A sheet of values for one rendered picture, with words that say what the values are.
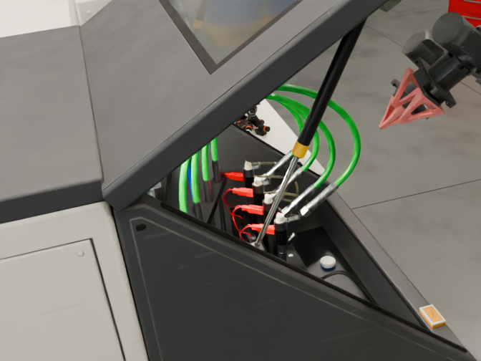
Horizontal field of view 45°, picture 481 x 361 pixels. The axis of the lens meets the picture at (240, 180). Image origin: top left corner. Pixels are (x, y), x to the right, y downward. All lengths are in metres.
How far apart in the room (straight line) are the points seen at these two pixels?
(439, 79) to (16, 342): 0.82
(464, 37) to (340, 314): 0.50
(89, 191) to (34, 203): 0.06
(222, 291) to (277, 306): 0.10
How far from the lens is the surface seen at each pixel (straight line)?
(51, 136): 0.83
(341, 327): 0.97
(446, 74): 1.13
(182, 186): 1.12
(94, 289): 0.79
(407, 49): 1.31
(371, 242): 1.45
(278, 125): 1.94
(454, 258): 2.96
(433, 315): 1.26
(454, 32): 1.06
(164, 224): 0.75
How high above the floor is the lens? 1.84
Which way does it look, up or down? 31 degrees down
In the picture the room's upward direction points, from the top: 6 degrees counter-clockwise
